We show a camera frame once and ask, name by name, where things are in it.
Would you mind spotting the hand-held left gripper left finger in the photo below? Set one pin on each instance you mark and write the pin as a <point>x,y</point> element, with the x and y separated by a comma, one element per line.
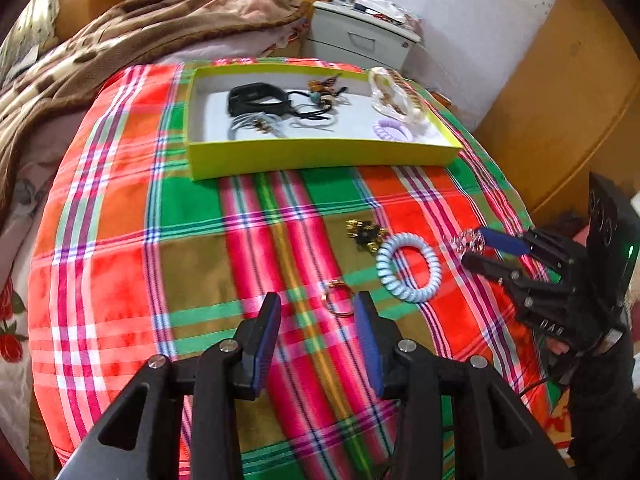
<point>265,340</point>

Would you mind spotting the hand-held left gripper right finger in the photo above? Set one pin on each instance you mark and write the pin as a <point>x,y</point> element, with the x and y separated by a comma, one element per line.
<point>367,345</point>

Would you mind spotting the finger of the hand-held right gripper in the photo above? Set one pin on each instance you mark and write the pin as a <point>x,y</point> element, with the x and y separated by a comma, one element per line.
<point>490,267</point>
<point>500,240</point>

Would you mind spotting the crystal hair clip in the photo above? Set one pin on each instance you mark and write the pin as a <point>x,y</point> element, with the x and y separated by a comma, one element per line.
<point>465,242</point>

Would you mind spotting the gold and black hair clip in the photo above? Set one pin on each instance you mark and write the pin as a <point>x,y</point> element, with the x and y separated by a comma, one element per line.
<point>365,235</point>

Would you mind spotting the yellow-green cardboard box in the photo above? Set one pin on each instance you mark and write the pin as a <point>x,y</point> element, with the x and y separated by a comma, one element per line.
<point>325,157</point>

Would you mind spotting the silver bangles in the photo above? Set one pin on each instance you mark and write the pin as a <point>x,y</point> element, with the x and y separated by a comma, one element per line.
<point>245,119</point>

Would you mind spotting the black wrist band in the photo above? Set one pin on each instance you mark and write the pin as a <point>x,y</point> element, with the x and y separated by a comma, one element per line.
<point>250,102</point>

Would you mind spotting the person's right forearm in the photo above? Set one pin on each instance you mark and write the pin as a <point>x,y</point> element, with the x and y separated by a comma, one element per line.
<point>605,400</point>

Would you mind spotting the person's right hand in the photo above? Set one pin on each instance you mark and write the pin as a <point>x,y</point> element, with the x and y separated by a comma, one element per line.
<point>555,349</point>

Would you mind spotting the plaid cloth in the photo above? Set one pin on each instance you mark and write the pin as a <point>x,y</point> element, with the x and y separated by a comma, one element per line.
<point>150,260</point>

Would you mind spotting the wooden door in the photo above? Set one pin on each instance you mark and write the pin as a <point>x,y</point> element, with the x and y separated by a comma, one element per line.
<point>565,110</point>

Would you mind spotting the floral bedsheet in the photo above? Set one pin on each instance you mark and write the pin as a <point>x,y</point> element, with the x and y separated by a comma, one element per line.
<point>15,310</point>

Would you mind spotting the grey nightstand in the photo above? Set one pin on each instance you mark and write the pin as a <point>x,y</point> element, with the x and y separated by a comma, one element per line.
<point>350,35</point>

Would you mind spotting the clutter on nightstand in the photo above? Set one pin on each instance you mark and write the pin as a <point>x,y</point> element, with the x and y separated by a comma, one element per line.
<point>390,10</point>

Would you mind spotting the brown blanket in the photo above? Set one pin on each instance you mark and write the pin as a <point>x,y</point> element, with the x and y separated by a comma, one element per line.
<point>100,60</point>

